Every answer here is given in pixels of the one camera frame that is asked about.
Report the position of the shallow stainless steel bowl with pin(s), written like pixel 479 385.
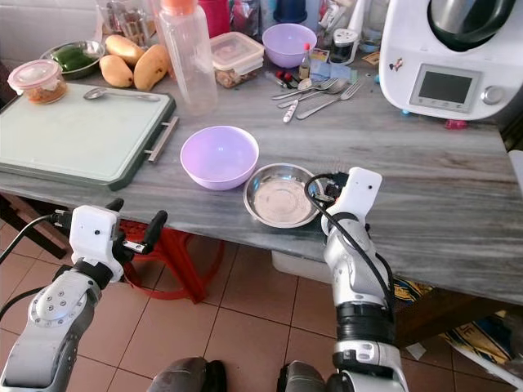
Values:
pixel 280 198

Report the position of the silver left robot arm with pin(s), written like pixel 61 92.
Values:
pixel 53 314

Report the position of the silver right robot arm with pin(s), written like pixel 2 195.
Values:
pixel 355 273

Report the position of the red plastic stool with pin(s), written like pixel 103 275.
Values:
pixel 176 265

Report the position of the green framed white cutting board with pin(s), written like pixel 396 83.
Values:
pixel 78 135

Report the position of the steel fork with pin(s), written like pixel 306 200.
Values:
pixel 329 104

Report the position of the white plastic storage box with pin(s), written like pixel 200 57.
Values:
pixel 298 265

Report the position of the large purple plastic bowl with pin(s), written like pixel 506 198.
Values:
pixel 219 159

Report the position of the steel table spoon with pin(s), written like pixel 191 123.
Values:
pixel 337 86
pixel 301 91

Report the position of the blue packet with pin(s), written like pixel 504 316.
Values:
pixel 331 70

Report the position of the small red capped sauce bottle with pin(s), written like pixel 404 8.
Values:
pixel 306 64

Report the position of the yellow mango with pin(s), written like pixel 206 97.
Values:
pixel 152 69
pixel 124 48
pixel 116 73

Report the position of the grey left robot leg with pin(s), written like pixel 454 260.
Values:
pixel 184 376

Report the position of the grey robot leg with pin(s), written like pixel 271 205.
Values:
pixel 304 378
pixel 184 376

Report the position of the round red lidded food container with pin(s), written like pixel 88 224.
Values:
pixel 37 82

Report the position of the small purple plastic bowl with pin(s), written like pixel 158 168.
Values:
pixel 289 44

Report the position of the green vegetable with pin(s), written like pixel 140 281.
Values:
pixel 73 59

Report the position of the clear bottle with orange cap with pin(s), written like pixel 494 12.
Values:
pixel 186 65

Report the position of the white kitchen cooking machine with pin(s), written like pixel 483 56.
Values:
pixel 409 49

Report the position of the square pink lidded plastic container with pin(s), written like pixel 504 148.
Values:
pixel 237 51

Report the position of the steel bowl holding vegetable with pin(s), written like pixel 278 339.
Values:
pixel 49 51

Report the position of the spice jar rack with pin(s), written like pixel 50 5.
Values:
pixel 128 20

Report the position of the grey right robot leg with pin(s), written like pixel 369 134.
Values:
pixel 304 378

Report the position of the colourful patterned floor mat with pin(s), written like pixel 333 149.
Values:
pixel 478 335

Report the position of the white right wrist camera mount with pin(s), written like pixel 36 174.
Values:
pixel 358 192

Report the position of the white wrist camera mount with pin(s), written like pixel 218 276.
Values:
pixel 91 231
pixel 358 192

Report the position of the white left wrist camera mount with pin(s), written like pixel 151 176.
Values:
pixel 91 231

